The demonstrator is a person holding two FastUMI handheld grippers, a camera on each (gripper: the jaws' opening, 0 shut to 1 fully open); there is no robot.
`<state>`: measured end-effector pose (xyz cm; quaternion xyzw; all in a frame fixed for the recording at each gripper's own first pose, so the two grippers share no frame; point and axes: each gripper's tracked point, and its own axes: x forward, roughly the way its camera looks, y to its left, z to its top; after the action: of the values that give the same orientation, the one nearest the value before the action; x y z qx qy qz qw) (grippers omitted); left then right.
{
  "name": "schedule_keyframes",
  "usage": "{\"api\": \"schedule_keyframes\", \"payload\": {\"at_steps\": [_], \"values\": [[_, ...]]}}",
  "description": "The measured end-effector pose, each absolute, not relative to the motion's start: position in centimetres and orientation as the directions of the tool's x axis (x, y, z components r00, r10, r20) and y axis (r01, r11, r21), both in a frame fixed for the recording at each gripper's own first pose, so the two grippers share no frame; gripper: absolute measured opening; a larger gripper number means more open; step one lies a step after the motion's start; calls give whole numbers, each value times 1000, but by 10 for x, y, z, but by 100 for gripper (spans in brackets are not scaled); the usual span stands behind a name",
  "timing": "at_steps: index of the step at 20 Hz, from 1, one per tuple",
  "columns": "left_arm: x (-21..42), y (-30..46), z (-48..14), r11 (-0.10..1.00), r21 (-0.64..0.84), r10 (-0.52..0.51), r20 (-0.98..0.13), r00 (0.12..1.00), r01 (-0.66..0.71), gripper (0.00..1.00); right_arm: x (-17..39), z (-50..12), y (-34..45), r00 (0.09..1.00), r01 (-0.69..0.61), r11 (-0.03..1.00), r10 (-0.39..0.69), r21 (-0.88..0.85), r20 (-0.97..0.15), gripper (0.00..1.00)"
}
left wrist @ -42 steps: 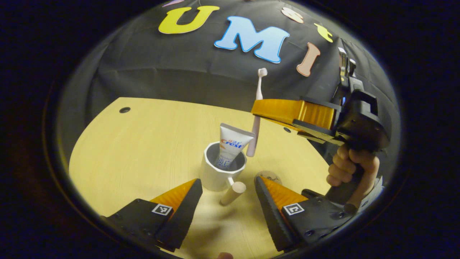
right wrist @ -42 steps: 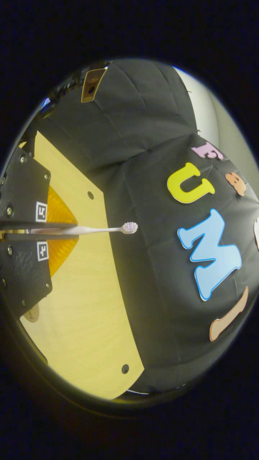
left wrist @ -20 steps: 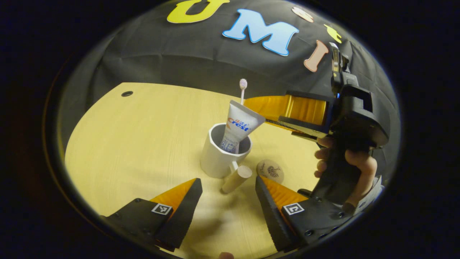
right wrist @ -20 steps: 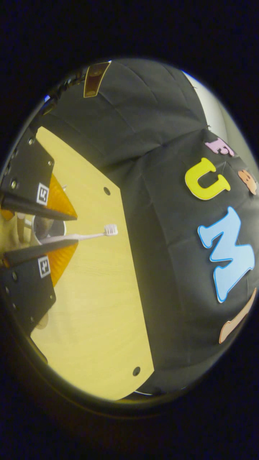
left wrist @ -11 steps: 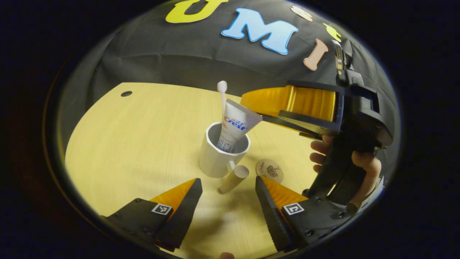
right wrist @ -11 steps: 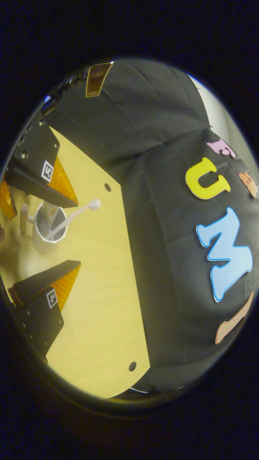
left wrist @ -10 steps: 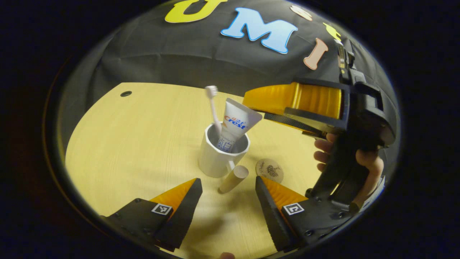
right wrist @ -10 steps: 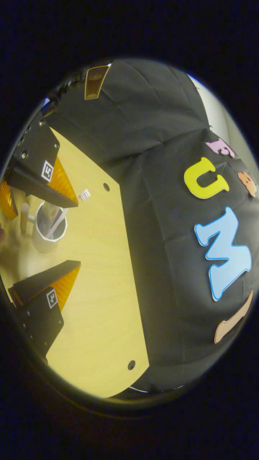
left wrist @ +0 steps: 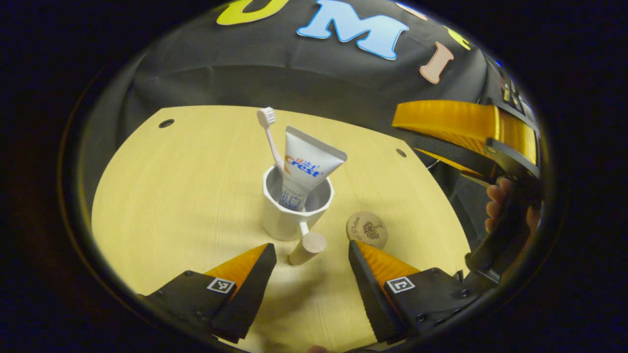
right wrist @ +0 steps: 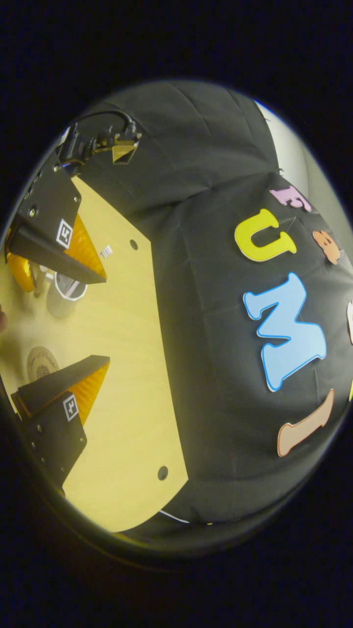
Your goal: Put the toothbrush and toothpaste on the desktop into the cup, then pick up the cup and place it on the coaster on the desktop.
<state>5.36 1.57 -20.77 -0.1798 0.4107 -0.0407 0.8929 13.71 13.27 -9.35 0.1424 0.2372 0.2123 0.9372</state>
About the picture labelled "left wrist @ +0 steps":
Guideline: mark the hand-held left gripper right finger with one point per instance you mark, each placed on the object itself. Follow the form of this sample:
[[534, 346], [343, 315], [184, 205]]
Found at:
[[370, 299]]

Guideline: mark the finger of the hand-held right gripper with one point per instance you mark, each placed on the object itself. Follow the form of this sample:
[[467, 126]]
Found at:
[[456, 152], [451, 120]]

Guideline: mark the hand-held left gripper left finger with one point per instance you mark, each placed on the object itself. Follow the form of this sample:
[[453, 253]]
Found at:
[[250, 294]]

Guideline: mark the round wooden coaster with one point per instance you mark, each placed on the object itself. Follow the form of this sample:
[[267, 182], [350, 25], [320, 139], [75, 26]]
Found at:
[[365, 228]]

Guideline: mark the white toothpaste tube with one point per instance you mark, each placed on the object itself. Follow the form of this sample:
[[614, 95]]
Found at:
[[309, 166]]

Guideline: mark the white toothbrush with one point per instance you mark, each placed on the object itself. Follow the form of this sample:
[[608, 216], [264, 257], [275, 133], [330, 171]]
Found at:
[[269, 132]]

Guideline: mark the light wooden desktop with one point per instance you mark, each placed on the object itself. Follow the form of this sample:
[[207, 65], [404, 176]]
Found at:
[[171, 206]]

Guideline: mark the black backdrop cloth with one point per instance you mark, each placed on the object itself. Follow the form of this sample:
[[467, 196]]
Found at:
[[221, 63]]

